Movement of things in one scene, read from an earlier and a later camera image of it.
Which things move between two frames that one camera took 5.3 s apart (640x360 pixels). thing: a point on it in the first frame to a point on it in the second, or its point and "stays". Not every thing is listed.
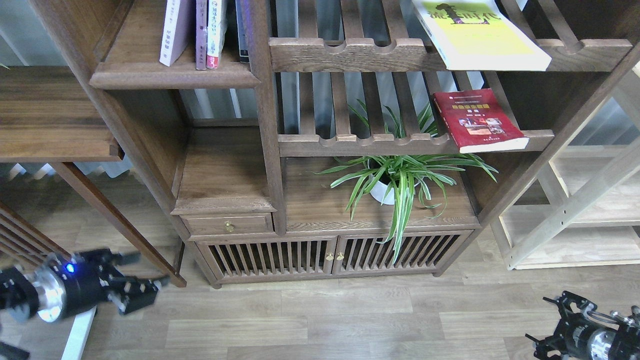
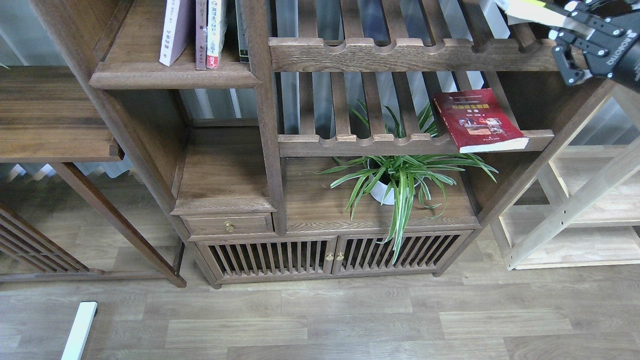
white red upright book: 217,16 stays
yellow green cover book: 480,35 to 541,12
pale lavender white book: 178,29 stays
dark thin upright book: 242,10 stays
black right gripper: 578,337 to 623,57
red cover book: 478,121 stays
